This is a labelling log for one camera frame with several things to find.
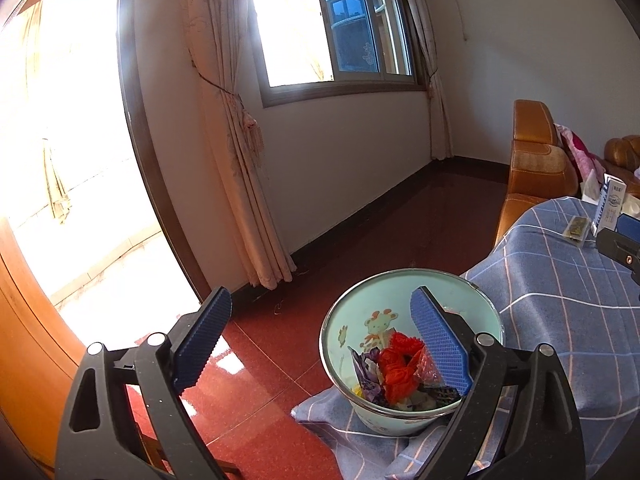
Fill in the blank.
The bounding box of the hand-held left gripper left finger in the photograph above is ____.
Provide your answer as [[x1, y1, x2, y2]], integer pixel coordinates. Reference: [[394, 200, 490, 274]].
[[54, 286, 233, 480]]

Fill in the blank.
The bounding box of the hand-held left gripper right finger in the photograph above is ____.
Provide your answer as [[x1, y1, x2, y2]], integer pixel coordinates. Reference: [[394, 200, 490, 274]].
[[410, 286, 586, 480]]

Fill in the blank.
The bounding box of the red foam fruit net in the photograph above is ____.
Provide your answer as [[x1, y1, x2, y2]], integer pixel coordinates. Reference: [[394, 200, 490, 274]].
[[376, 331, 426, 403]]

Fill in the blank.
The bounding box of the purple foil wrapper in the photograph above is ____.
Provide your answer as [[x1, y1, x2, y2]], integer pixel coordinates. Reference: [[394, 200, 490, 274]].
[[350, 347, 386, 401]]

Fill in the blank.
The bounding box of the light blue cartoon trash bin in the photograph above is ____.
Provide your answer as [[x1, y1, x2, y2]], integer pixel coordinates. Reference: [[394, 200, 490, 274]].
[[319, 268, 505, 437]]

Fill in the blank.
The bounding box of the tall white blue box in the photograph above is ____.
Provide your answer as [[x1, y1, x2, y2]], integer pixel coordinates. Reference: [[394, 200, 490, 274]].
[[591, 174, 628, 238]]

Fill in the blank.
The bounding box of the large pink white pillow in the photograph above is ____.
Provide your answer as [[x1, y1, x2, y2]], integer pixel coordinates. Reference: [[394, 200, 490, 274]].
[[554, 122, 608, 186]]

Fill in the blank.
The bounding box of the blue plaid tablecloth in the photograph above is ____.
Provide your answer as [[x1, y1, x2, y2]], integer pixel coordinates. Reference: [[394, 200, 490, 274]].
[[291, 195, 640, 480]]

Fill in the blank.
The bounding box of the orange leather armchair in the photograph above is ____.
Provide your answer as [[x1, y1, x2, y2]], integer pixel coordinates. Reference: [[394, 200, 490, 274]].
[[492, 100, 583, 253]]

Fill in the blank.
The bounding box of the orange wooden door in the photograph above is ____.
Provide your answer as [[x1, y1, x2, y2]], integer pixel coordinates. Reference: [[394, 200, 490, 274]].
[[0, 250, 86, 466]]

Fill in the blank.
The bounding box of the long pink curtain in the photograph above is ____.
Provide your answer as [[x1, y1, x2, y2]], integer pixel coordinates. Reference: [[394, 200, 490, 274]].
[[187, 0, 297, 291]]

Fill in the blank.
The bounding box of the hanging beige cloth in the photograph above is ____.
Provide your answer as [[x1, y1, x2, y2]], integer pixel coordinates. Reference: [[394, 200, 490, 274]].
[[42, 137, 71, 221]]

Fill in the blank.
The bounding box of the sliding glass window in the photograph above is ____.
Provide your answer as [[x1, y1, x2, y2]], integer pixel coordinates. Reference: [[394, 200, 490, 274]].
[[247, 0, 426, 108]]

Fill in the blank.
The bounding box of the dark wooden door frame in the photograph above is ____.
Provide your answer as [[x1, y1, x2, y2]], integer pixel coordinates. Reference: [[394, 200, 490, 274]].
[[117, 0, 211, 303]]

